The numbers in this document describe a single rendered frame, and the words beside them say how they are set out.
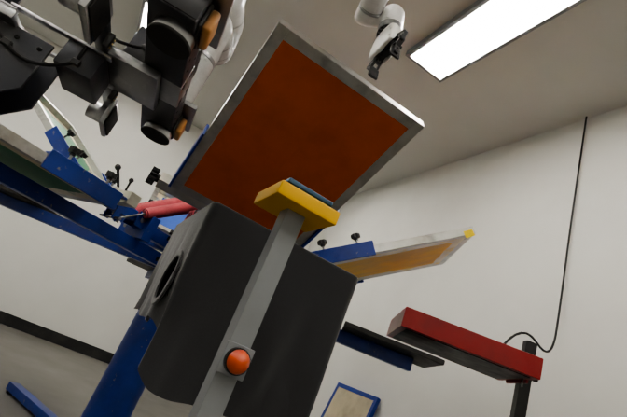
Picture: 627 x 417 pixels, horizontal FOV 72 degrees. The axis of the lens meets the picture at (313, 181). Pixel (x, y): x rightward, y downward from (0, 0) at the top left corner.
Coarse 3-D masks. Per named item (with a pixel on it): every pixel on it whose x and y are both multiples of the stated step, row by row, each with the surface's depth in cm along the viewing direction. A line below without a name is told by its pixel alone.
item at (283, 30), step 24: (288, 24) 131; (264, 48) 133; (312, 48) 132; (336, 72) 136; (240, 96) 144; (384, 96) 142; (216, 120) 150; (408, 120) 145; (192, 168) 163; (192, 192) 171
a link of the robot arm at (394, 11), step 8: (360, 8) 135; (384, 8) 136; (392, 8) 134; (400, 8) 135; (360, 16) 136; (368, 16) 135; (376, 16) 135; (384, 16) 133; (392, 16) 131; (400, 16) 133; (360, 24) 138; (368, 24) 137; (376, 24) 137
